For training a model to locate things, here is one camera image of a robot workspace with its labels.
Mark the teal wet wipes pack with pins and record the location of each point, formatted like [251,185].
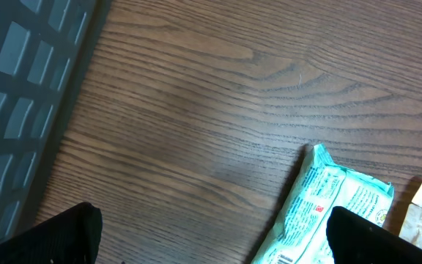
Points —
[299,232]

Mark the grey plastic mesh basket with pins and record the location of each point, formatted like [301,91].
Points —
[39,44]

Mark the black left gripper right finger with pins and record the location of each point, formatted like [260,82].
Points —
[355,240]

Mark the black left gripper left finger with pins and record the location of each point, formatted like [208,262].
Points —
[71,237]

